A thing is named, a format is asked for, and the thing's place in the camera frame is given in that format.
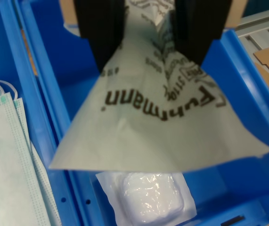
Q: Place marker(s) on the cotton pad in clear bag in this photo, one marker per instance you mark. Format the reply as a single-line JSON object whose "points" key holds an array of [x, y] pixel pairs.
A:
{"points": [[148, 200]]}

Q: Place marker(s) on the pale green face mask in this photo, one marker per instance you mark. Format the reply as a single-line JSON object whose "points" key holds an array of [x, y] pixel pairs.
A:
{"points": [[2, 153], [42, 169]]}

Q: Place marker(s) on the blue bin holding cotton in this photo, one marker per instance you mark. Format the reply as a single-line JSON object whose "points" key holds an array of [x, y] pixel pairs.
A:
{"points": [[242, 106]]}

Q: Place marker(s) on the white printed cotton packet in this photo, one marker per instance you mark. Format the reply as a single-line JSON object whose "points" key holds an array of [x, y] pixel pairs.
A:
{"points": [[148, 131]]}

